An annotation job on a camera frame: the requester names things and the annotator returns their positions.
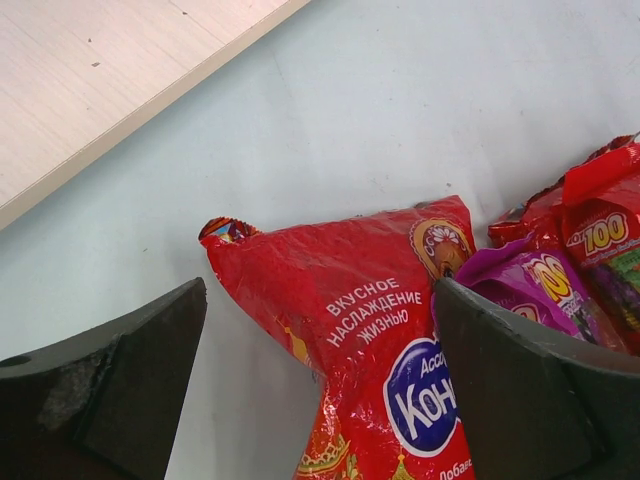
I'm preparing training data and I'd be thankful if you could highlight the red matryoshka candy bag right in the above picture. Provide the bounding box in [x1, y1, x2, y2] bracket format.
[488, 197, 561, 248]

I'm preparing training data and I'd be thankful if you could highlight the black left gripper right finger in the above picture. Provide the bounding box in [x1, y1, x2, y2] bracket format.
[433, 278, 639, 479]

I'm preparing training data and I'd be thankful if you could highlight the red fruit candy bag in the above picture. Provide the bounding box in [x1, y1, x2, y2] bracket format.
[560, 141, 639, 355]

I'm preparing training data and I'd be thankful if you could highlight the purple grape candy bag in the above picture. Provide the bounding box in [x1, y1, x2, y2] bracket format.
[455, 238, 604, 345]

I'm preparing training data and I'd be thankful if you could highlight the red matryoshka candy bag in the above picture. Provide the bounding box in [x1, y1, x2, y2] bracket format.
[488, 197, 561, 248]
[199, 195, 475, 479]

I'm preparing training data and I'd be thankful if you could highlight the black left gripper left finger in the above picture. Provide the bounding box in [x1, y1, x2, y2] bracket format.
[1, 278, 207, 479]

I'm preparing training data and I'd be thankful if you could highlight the red matryoshka candy bag left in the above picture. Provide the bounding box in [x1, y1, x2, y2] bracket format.
[199, 195, 475, 479]

